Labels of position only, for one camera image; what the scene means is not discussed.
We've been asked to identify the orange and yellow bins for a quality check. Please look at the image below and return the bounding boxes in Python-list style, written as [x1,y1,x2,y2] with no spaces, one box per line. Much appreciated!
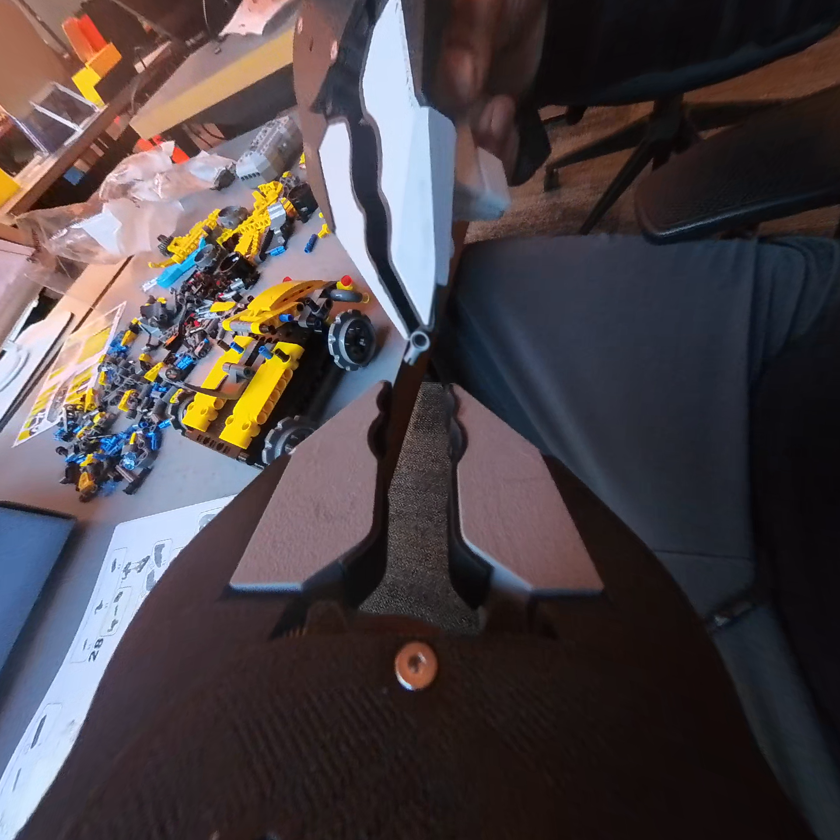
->
[62,13,123,107]

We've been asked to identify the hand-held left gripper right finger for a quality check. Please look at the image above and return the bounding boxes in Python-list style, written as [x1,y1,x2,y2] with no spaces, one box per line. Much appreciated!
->
[448,384,605,597]

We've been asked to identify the yellow sticker sheet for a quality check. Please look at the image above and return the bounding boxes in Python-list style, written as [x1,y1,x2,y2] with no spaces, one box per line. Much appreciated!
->
[13,302,127,448]

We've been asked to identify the paper sheet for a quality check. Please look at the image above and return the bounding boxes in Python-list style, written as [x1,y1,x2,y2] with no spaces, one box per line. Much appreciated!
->
[220,0,294,37]

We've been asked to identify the open instruction booklet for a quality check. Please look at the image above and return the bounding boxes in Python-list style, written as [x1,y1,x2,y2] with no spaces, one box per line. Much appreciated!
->
[0,495,237,834]

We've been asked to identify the clear acrylic box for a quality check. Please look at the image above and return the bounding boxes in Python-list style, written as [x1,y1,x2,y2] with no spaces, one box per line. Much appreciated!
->
[29,82,101,153]

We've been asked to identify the yellow brick toy vehicle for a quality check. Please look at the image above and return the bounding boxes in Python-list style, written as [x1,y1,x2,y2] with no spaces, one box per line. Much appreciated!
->
[167,276,380,470]

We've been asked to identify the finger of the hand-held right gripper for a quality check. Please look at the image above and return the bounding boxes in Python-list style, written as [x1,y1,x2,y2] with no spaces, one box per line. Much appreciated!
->
[318,118,424,337]
[360,0,459,331]

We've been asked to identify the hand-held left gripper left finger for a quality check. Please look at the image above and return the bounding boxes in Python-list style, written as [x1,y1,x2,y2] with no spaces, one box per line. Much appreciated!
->
[228,381,395,593]

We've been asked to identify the grey brick battery box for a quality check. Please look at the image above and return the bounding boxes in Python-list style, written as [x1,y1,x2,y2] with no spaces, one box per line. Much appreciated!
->
[235,118,304,185]

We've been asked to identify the person's right hand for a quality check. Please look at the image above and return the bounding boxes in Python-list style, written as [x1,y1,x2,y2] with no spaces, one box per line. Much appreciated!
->
[425,0,552,175]

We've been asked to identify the blue cardboard box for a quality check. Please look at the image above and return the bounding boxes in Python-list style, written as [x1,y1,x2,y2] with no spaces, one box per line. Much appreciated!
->
[0,502,76,670]

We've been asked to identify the wood-edged table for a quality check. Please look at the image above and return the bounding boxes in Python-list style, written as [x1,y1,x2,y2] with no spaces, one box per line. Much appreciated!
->
[128,26,303,142]

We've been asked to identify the person's legs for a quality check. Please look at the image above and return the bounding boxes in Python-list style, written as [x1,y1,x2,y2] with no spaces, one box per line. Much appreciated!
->
[433,236,840,840]

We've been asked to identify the pile of small brick pieces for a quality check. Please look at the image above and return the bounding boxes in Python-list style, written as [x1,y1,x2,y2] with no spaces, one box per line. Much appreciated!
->
[56,167,342,503]

